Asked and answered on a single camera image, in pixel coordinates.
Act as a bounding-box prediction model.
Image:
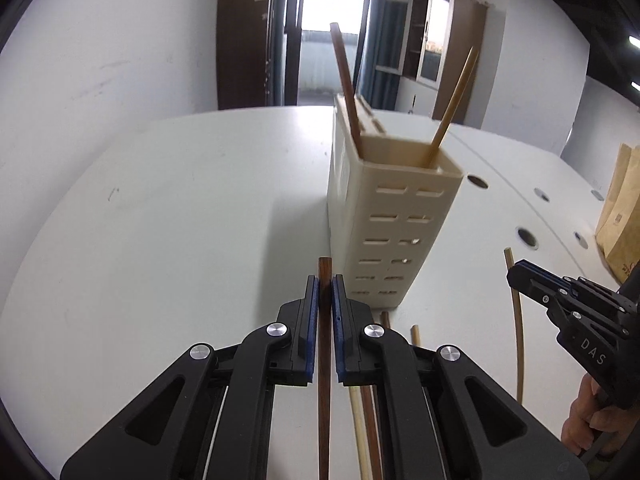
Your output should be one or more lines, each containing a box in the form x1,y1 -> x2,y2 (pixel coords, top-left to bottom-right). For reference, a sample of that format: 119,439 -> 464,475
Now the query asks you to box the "dark brown wooden cabinet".
216,0 -> 281,111

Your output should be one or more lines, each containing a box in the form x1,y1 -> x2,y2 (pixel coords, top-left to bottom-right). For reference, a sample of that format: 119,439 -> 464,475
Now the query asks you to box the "glass door cabinet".
372,0 -> 488,131

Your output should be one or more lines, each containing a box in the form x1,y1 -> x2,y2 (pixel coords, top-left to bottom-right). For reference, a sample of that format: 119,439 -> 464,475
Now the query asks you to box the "beige plastic utensil holder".
327,94 -> 467,309

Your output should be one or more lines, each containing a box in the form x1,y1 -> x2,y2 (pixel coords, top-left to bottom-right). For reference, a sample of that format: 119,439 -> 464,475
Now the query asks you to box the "brown paper bag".
595,142 -> 640,283

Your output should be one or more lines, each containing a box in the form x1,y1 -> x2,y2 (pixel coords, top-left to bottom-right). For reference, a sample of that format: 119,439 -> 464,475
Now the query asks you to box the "dark brown wooden chopstick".
318,257 -> 333,480
330,22 -> 366,156
361,311 -> 391,480

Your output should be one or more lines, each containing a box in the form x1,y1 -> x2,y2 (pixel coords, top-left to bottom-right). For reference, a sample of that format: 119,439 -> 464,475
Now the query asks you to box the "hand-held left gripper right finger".
331,274 -> 591,480

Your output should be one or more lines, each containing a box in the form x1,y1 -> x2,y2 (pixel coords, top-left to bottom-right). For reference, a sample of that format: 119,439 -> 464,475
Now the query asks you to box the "person's right hand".
560,375 -> 626,458

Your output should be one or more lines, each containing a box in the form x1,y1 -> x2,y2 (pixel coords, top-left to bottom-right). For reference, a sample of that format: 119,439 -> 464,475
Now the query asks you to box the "glass balcony door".
282,0 -> 376,107

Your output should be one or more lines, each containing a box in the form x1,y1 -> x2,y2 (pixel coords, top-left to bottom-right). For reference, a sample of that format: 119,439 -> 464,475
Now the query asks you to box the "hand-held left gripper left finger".
60,274 -> 321,480

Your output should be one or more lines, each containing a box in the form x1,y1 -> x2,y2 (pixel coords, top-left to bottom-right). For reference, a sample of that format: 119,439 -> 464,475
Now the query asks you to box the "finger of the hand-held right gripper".
520,260 -> 640,313
506,264 -> 628,338

